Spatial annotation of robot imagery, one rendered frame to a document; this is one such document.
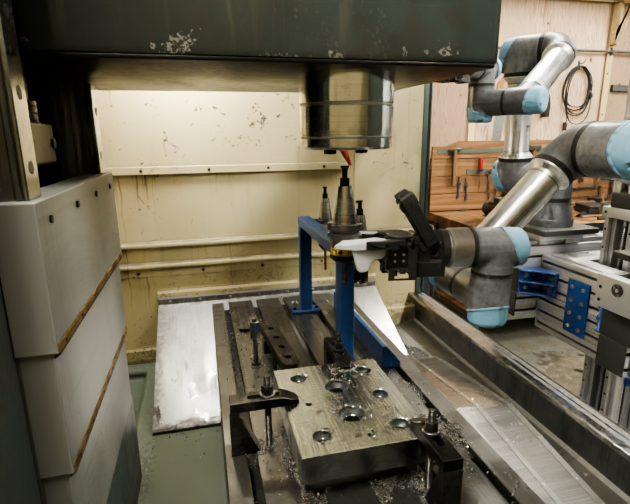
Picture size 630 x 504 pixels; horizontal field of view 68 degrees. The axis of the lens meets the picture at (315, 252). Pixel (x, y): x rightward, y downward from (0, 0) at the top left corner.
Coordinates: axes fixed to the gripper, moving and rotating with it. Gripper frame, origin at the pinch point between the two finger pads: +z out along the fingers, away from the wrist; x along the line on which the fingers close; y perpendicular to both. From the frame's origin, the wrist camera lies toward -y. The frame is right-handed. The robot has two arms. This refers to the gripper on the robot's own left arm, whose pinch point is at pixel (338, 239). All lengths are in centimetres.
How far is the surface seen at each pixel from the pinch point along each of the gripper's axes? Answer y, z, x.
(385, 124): -20.0, -6.4, -5.9
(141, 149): -13, 57, 93
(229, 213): 11, 28, 97
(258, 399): 29.0, 15.3, -4.6
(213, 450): 68, 30, 34
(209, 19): -32.8, 19.6, -15.5
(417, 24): -33.7, -9.1, -11.4
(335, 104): -23.0, 1.9, -7.4
